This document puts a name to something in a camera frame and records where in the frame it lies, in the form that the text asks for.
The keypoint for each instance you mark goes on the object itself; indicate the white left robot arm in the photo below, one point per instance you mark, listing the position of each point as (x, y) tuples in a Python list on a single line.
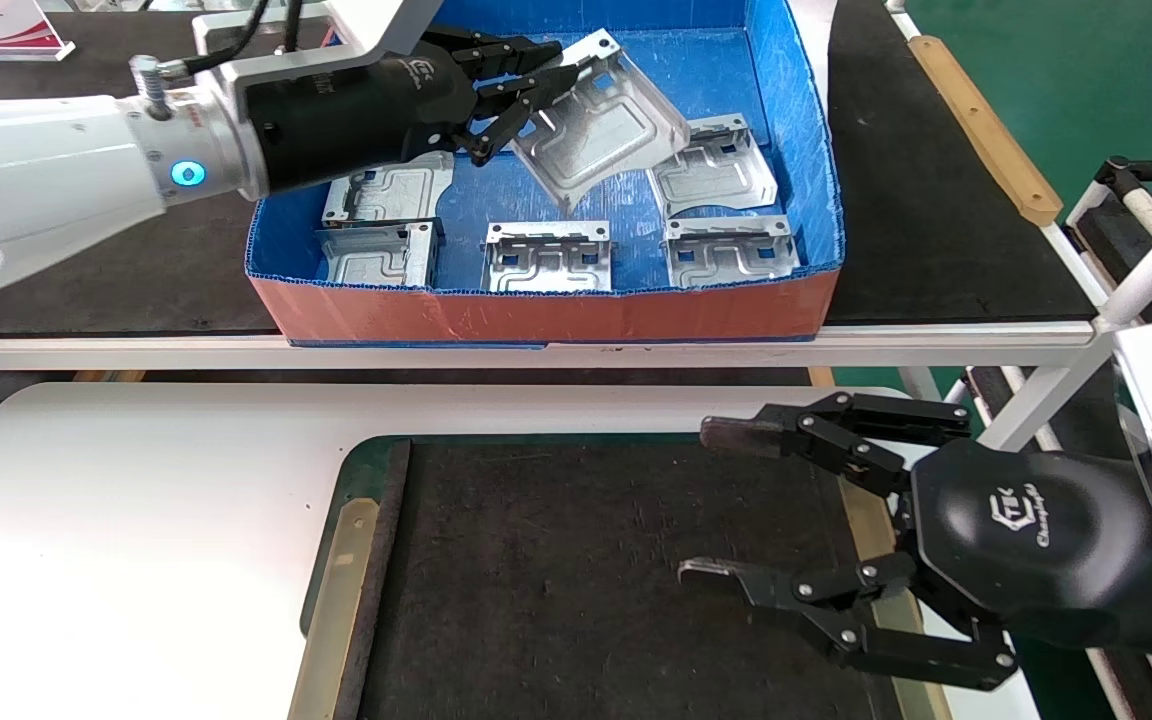
[(36, 170)]

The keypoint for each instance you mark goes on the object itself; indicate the black side table mat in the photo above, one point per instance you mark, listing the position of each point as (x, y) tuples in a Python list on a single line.
[(1106, 240)]

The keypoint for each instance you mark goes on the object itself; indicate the silver stamped metal bracket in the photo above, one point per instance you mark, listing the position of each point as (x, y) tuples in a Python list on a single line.
[(376, 258), (396, 195), (726, 175), (606, 130), (546, 262), (731, 257)]

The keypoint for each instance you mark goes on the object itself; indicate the blue corrugated box orange side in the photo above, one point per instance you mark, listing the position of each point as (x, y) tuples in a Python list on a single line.
[(716, 70)]

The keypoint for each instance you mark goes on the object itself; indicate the dark brown edge strip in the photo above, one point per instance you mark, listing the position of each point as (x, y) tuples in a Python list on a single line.
[(376, 570)]

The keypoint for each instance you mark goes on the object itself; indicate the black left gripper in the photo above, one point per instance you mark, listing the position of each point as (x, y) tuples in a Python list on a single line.
[(356, 120)]

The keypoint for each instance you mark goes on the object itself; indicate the left wrist camera housing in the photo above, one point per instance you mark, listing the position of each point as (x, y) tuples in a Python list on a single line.
[(376, 25)]

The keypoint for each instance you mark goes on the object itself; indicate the long white table rail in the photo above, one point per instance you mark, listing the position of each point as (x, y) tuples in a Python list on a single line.
[(136, 353)]

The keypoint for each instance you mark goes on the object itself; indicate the dark green mat base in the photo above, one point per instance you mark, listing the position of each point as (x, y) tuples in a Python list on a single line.
[(356, 465)]

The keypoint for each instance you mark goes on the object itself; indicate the white table side rail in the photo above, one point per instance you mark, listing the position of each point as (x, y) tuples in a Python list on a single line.
[(1076, 275)]

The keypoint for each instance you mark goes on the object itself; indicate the black work mat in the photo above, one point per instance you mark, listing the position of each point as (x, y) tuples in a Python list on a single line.
[(586, 580)]

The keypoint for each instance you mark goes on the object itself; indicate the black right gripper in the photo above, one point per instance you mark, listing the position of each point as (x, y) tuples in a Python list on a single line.
[(1036, 540)]

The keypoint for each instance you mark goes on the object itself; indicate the tan wooden edge strip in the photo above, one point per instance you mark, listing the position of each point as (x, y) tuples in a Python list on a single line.
[(864, 515), (336, 600), (986, 130)]

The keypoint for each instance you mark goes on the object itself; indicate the white diagonal frame pipe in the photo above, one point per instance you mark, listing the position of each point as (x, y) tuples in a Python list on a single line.
[(1036, 395)]

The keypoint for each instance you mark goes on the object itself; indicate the black pipe clamp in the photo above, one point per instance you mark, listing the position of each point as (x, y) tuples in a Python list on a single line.
[(1121, 172)]

